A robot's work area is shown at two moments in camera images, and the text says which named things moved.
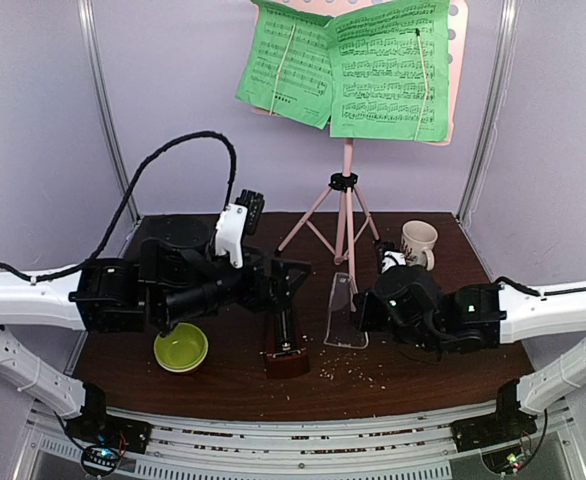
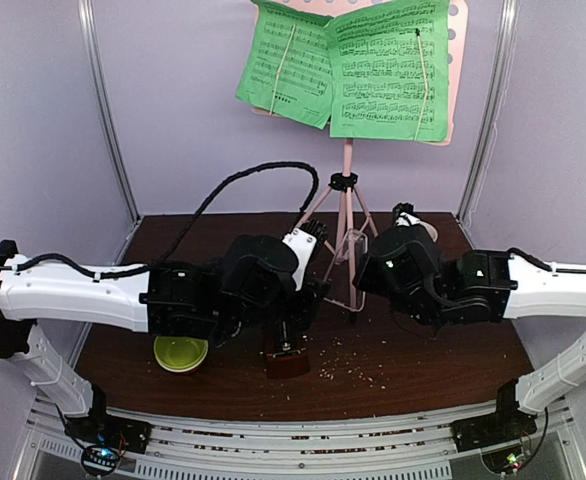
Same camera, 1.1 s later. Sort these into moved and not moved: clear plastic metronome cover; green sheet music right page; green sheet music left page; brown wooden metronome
Moved: clear plastic metronome cover
Not moved: brown wooden metronome; green sheet music left page; green sheet music right page
